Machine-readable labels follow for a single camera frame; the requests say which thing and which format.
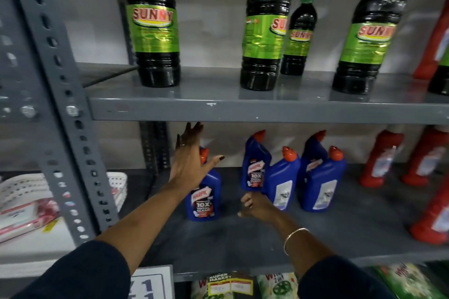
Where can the yellow shelf price tag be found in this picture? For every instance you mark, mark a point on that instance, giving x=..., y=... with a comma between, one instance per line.
x=229, y=283

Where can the small dark bottle green label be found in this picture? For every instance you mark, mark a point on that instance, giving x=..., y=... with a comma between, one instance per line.
x=298, y=43

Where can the white sign blue numbers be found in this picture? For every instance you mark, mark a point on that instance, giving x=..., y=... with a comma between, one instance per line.
x=152, y=283

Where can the dark blue sleeve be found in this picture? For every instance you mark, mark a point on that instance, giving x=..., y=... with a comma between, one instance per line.
x=340, y=279
x=77, y=272

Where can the person's left forearm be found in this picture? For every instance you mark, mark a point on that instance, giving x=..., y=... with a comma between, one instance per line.
x=147, y=220

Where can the white and red packet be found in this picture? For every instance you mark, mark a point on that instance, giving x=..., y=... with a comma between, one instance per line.
x=24, y=207

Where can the person's right fingers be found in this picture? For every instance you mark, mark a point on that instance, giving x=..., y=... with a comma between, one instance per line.
x=245, y=204

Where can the person's left hand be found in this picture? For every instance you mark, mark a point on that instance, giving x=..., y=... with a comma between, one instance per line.
x=187, y=169

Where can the blue cleaner bottle red cap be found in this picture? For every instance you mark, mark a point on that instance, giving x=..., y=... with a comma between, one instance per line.
x=322, y=186
x=284, y=183
x=203, y=200
x=314, y=155
x=255, y=169

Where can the person's left thumb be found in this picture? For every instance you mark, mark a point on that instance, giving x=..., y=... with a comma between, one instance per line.
x=213, y=165

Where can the green and white packet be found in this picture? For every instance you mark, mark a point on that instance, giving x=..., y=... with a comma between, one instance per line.
x=200, y=290
x=407, y=281
x=279, y=286

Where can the white plastic basket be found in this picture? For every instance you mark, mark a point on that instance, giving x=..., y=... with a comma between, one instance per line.
x=119, y=186

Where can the person's right hand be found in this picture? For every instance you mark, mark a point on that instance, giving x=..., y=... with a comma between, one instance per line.
x=261, y=207

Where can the person's right forearm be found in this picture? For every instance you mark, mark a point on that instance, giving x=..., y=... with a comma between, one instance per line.
x=301, y=239

